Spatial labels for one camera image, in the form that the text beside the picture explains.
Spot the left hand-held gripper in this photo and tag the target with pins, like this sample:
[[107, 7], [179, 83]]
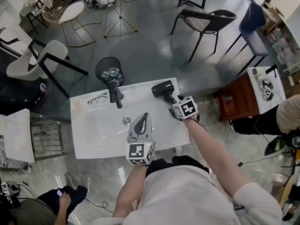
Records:
[[139, 151]]

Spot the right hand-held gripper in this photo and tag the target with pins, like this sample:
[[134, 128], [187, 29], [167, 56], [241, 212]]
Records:
[[186, 108]]

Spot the black hair dryer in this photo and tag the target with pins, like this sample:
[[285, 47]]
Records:
[[161, 88]]

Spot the white sink basin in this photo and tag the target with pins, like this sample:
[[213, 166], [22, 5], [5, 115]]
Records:
[[98, 130]]

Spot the person's left forearm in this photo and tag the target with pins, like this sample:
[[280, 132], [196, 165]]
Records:
[[129, 191]]

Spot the person's right forearm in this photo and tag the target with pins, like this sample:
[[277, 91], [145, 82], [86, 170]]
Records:
[[211, 153]]

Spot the person's right white shoe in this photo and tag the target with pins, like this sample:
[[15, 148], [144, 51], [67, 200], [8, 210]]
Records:
[[177, 152]]

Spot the black faucet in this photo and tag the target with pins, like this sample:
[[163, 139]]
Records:
[[114, 92]]

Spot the person's black shorts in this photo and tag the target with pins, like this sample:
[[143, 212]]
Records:
[[178, 163]]

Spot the brown wooden cabinet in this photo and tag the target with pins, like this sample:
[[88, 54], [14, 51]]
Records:
[[236, 97]]

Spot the black-rimmed eyeglasses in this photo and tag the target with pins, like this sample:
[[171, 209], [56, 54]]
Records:
[[97, 99]]

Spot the white countertop sink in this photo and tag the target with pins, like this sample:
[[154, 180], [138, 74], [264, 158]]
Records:
[[257, 95]]

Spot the black mesh wastebasket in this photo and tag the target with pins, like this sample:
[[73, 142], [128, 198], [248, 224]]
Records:
[[105, 67]]

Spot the person's white shirt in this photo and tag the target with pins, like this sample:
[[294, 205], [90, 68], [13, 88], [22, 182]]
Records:
[[187, 200]]

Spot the metal sink stand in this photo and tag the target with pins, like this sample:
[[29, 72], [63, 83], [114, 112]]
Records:
[[47, 137]]

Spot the dark blue chair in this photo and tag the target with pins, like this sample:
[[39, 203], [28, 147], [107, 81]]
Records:
[[254, 32]]

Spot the shelf with bottles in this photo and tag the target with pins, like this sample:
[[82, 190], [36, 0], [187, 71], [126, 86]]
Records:
[[286, 46]]

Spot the small white sink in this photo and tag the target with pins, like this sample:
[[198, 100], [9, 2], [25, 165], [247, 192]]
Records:
[[14, 135]]

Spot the white padded chair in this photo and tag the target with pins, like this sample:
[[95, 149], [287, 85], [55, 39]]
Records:
[[30, 64]]

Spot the black cabinet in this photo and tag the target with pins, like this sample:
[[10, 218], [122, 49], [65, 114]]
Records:
[[14, 90]]

